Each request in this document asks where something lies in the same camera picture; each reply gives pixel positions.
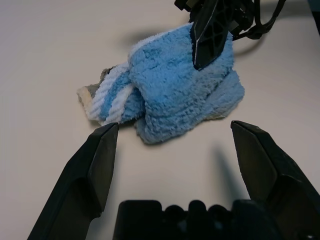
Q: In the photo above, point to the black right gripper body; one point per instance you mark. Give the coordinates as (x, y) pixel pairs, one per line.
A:
(241, 12)

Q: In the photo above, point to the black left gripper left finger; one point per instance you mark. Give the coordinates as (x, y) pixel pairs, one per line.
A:
(77, 175)

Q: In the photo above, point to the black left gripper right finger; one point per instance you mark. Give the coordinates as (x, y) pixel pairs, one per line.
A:
(275, 165)

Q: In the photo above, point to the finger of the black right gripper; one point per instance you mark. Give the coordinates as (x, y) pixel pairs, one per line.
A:
(210, 37)

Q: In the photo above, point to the blue and white striped rag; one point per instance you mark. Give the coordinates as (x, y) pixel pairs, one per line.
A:
(170, 95)

